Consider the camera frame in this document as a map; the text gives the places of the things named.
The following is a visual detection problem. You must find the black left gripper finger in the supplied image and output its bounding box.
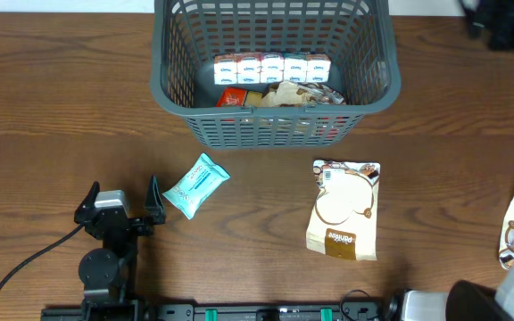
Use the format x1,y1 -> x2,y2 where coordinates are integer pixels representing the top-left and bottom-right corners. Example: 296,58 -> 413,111
76,181 -> 100,216
145,175 -> 166,218

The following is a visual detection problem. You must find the orange spaghetti package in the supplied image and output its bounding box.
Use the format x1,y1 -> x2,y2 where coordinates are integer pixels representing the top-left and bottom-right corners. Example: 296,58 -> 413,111
215,86 -> 343,142

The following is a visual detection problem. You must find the teal wet wipes pack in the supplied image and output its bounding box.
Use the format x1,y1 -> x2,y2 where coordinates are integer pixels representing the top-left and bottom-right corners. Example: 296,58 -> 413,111
163,153 -> 230,219

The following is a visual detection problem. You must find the Kleenex tissue multipack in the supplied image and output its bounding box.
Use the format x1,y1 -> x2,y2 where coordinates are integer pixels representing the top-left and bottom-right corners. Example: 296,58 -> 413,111
213,52 -> 332,85

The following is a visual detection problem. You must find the beige Panitee snack bag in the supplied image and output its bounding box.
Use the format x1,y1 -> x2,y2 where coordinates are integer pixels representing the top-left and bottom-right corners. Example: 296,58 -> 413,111
305,160 -> 381,261

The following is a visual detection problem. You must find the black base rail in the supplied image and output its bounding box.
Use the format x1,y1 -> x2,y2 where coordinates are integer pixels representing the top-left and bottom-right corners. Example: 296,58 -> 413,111
39,299 -> 401,321

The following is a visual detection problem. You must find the grey plastic basket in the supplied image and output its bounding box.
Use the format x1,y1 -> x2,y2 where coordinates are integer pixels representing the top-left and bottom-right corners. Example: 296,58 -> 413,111
151,0 -> 402,149

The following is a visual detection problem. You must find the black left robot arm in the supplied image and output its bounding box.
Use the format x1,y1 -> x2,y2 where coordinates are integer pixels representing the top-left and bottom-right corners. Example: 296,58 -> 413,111
74,176 -> 166,321

